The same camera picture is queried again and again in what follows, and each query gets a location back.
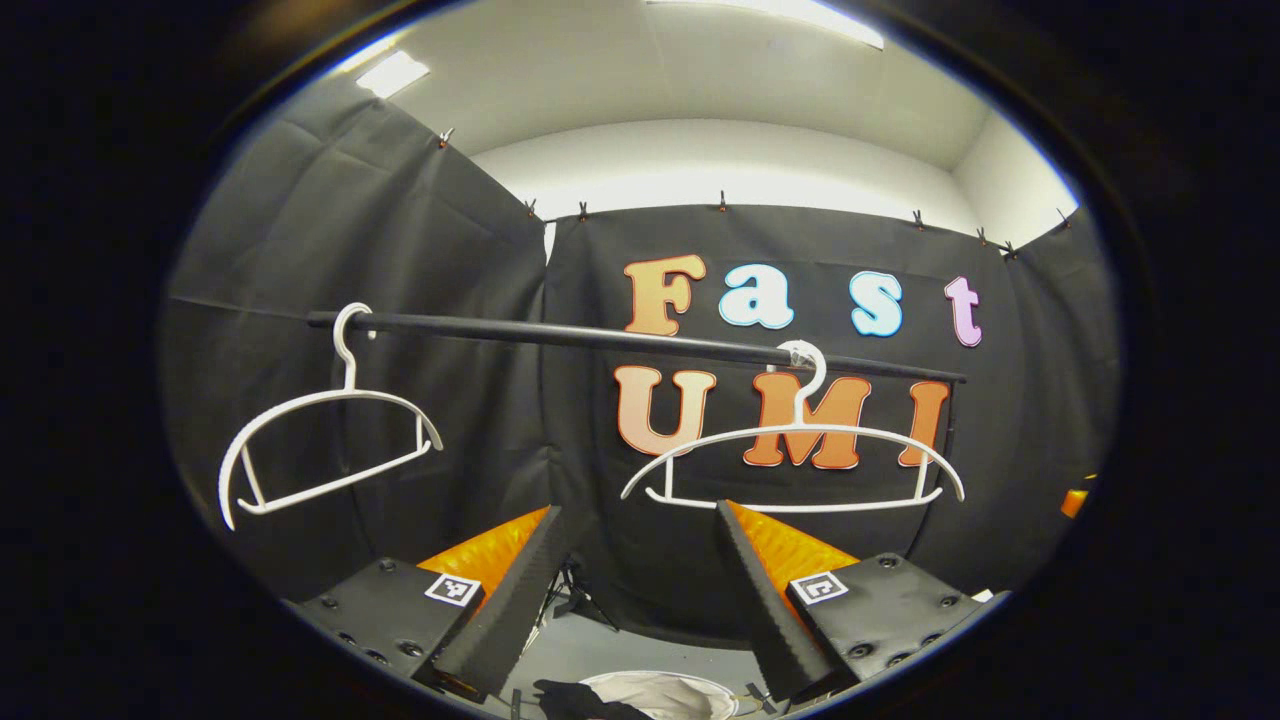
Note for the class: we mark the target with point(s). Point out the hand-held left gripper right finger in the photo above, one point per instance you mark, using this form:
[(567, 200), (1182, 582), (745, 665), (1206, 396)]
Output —
[(765, 620)]

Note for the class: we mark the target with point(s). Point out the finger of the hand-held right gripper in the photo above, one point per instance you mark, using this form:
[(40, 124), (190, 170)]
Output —
[(1074, 502)]

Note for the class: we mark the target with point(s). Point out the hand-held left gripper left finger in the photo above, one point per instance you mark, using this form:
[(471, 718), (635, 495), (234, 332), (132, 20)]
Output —
[(510, 610)]

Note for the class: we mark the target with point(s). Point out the black knit garment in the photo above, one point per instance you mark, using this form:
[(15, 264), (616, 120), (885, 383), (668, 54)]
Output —
[(580, 700)]

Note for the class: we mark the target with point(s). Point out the white laundry hamper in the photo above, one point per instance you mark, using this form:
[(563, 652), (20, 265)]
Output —
[(670, 695)]

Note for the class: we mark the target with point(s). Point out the white plastic hanger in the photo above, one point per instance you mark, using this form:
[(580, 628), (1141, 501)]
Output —
[(226, 480), (800, 431)]

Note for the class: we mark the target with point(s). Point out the black stand legs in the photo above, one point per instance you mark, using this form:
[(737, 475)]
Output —
[(572, 585)]

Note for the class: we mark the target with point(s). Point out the black backdrop cloth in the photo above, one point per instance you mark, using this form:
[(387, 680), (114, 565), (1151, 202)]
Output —
[(450, 400)]

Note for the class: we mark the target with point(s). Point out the square ceiling light panel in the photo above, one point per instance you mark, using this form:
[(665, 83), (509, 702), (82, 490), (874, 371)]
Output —
[(392, 74)]

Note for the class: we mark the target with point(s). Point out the long ceiling light strip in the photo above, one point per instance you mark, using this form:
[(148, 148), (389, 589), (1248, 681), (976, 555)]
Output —
[(790, 14)]

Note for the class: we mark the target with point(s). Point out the black clothes rail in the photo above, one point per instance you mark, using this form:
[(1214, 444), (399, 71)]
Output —
[(600, 336)]

